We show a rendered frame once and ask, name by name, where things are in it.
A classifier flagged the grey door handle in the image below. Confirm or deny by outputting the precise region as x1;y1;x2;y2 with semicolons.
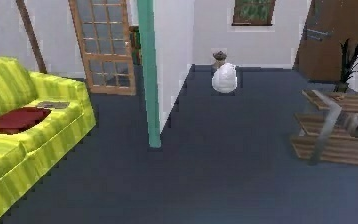
303;28;330;42

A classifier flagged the dark green house plant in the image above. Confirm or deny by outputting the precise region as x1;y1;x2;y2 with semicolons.
334;38;358;93

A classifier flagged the brown wooden door frame post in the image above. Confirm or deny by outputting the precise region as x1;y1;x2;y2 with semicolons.
15;0;48;75

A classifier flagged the yellow-green striped sofa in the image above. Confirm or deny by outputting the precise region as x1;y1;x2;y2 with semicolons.
0;56;97;224

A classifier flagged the dark red cushion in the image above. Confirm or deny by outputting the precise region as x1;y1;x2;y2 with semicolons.
0;107;52;136

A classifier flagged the wooden glass-paned door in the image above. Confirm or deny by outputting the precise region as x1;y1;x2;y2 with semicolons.
68;0;137;97

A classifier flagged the wooden slatted shelf table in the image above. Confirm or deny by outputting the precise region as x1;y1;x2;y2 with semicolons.
290;88;358;168

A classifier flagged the brown wooden room door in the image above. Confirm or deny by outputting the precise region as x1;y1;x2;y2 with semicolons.
292;0;358;83

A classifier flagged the white round bag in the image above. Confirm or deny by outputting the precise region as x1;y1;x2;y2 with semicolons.
211;62;238;94

